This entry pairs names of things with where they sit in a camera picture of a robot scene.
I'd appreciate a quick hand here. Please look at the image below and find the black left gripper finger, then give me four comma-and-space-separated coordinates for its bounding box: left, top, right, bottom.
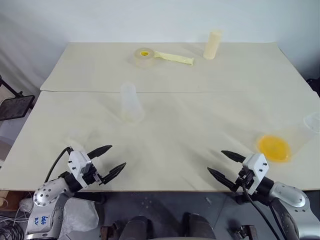
99, 162, 127, 186
87, 144, 113, 159

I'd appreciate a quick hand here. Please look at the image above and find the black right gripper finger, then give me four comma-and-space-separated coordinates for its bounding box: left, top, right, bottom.
207, 167, 238, 193
220, 150, 245, 164

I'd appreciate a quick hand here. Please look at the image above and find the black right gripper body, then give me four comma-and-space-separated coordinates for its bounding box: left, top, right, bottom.
234, 168, 254, 194

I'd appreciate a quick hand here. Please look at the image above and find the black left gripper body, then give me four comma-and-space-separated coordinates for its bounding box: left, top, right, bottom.
81, 165, 106, 187

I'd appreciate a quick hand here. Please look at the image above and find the white plastic bag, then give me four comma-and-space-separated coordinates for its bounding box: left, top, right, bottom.
59, 197, 100, 237

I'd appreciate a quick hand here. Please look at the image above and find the clear cup with yellow lid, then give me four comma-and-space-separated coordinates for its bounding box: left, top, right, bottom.
255, 111, 320, 165

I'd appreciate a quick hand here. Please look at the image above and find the clear upside-down plastic cup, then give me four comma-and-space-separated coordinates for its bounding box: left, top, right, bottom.
119, 81, 146, 124

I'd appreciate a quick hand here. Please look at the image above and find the black tablet on stand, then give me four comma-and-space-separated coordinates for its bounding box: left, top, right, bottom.
0, 74, 35, 122

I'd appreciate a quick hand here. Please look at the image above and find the short clear cup yellow liquid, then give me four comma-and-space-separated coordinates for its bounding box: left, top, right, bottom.
132, 47, 157, 69

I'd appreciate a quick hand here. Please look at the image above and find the cream cylinder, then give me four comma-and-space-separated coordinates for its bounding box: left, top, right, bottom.
202, 29, 224, 61

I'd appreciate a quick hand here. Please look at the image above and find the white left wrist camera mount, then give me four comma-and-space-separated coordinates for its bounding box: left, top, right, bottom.
67, 150, 94, 189

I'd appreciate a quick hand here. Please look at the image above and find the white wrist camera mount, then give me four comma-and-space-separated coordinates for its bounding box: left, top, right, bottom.
241, 152, 270, 195
67, 150, 94, 189

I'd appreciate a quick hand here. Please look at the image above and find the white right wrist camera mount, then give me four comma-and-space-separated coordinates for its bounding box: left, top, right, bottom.
241, 152, 270, 195

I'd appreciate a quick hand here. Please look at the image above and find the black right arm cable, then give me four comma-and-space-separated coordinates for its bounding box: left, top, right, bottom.
239, 181, 278, 240

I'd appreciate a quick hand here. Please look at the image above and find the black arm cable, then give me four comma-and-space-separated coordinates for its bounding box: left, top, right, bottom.
239, 181, 278, 240
44, 146, 75, 185

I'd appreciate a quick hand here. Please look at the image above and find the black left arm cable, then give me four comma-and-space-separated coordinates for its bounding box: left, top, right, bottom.
44, 146, 75, 185

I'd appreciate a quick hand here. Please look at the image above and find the tangle of thin cables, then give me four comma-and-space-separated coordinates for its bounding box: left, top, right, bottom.
0, 213, 27, 240

